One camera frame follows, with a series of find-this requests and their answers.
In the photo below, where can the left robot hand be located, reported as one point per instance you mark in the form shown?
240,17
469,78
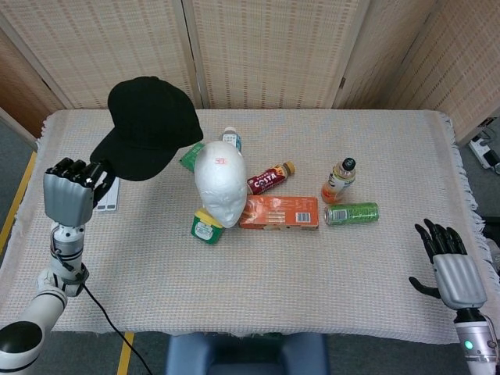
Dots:
68,195

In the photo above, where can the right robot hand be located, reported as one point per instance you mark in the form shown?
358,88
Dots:
461,277

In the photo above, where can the black baseball cap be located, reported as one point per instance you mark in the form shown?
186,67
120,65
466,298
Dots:
148,117

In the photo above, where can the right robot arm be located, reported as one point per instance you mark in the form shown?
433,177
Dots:
478,340

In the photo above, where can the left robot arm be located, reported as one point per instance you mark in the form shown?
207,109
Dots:
45,301

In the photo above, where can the white foam mannequin head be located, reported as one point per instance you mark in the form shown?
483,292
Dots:
220,183

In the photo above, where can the white flat plastic device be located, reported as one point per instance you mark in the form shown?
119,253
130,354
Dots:
110,199

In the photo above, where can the green drink can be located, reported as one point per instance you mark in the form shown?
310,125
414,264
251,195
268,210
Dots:
351,213

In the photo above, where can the green packet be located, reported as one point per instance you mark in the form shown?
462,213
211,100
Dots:
191,158

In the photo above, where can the white power strip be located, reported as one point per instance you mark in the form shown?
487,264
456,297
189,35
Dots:
486,150

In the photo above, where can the green tub with yellow lid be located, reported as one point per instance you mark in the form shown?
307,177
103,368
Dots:
205,230

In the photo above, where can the orange juice bottle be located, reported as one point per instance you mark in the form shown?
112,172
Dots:
338,183

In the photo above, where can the white capped blue label bottle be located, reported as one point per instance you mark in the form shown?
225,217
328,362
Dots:
231,138

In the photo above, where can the beige woven tablecloth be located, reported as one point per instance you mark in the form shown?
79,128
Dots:
273,273

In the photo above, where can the orange biscuit box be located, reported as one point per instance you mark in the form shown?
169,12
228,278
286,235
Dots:
281,213

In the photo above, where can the Costa coffee bottle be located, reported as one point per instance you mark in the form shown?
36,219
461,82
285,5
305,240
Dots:
267,181

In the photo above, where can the blue seat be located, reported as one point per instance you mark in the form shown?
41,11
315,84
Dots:
246,353

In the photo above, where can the woven folding screen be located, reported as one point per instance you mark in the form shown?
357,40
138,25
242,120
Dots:
265,51

